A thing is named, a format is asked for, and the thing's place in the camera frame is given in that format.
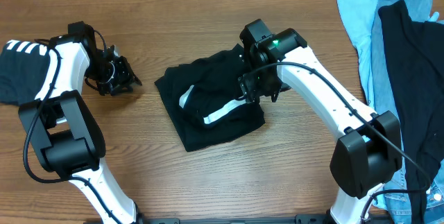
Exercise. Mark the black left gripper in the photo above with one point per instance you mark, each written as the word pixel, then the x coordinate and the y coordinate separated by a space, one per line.
pixel 127 75

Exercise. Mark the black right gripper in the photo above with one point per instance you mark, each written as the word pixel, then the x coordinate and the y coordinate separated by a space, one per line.
pixel 254 87

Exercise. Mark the black shorts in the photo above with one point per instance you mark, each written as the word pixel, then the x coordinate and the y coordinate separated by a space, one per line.
pixel 205 102

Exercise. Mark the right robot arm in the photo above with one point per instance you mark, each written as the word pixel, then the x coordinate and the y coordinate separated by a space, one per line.
pixel 367 151

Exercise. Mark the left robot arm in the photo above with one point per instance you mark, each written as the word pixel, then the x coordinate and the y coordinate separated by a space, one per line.
pixel 63 141

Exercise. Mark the folded black shirt white letters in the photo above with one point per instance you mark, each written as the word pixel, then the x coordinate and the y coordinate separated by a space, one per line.
pixel 24 66

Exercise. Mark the light blue shirt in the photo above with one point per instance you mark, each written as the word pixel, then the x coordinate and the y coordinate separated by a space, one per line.
pixel 364 29

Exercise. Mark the black garment in pile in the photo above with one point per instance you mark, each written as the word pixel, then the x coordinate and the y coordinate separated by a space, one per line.
pixel 414 62

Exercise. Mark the blue denim jeans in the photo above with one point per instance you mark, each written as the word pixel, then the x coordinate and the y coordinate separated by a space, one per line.
pixel 426 207

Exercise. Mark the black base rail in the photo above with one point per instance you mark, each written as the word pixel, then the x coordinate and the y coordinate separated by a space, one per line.
pixel 297 219

